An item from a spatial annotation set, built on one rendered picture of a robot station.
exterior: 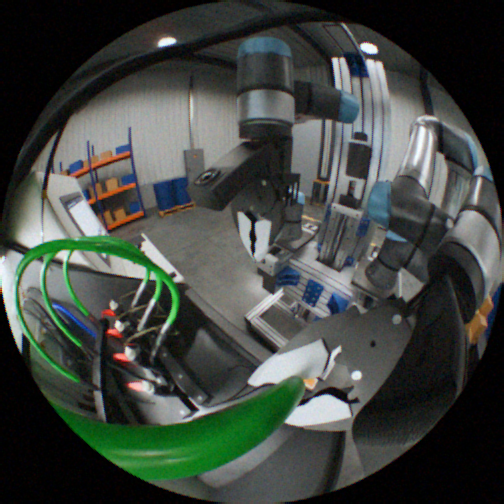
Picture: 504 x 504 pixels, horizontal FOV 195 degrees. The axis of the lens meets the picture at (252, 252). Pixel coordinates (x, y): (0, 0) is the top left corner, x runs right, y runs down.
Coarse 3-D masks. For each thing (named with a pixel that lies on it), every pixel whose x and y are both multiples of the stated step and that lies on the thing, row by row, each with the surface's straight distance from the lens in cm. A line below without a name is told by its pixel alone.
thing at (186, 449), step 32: (288, 384) 7; (64, 416) 4; (224, 416) 4; (256, 416) 5; (288, 416) 6; (96, 448) 3; (128, 448) 3; (160, 448) 3; (192, 448) 4; (224, 448) 4
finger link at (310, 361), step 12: (300, 348) 12; (312, 348) 12; (324, 348) 12; (276, 360) 13; (288, 360) 13; (300, 360) 12; (312, 360) 12; (324, 360) 12; (264, 372) 14; (276, 372) 14; (288, 372) 13; (300, 372) 13; (312, 372) 12; (252, 384) 16
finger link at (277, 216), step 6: (276, 198) 20; (276, 204) 19; (282, 204) 19; (276, 210) 19; (282, 210) 19; (270, 216) 20; (276, 216) 19; (282, 216) 19; (276, 222) 19; (282, 222) 20; (276, 228) 20; (282, 228) 21; (270, 234) 21; (276, 234) 20; (270, 240) 21
